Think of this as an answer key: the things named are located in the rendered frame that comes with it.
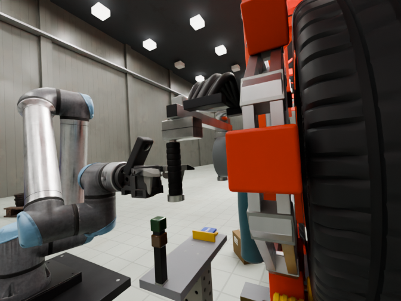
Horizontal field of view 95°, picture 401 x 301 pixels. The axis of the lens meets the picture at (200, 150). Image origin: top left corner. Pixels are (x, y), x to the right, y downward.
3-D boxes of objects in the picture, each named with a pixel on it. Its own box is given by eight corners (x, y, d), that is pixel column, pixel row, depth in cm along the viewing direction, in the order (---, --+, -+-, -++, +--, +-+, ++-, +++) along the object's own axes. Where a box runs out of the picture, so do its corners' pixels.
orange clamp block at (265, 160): (301, 181, 25) (304, 196, 17) (244, 180, 29) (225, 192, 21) (297, 131, 26) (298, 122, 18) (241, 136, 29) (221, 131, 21)
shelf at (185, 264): (181, 303, 55) (180, 292, 55) (139, 288, 63) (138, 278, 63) (227, 240, 94) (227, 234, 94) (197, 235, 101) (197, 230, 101)
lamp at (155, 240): (160, 249, 58) (160, 236, 58) (150, 246, 60) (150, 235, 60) (168, 243, 62) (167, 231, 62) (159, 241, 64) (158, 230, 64)
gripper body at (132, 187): (166, 192, 53) (135, 191, 58) (164, 162, 53) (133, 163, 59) (147, 199, 46) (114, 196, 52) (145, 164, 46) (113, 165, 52)
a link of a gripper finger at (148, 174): (162, 197, 39) (153, 190, 48) (161, 169, 40) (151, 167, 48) (148, 199, 38) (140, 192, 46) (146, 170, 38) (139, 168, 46)
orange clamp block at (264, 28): (289, 45, 34) (286, -18, 29) (246, 57, 37) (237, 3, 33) (289, 39, 39) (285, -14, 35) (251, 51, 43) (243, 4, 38)
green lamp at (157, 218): (159, 233, 58) (159, 220, 58) (150, 231, 60) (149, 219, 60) (167, 228, 62) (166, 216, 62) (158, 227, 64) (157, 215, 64)
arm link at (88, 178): (102, 190, 67) (102, 162, 67) (126, 191, 61) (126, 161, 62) (74, 194, 58) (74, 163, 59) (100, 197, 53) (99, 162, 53)
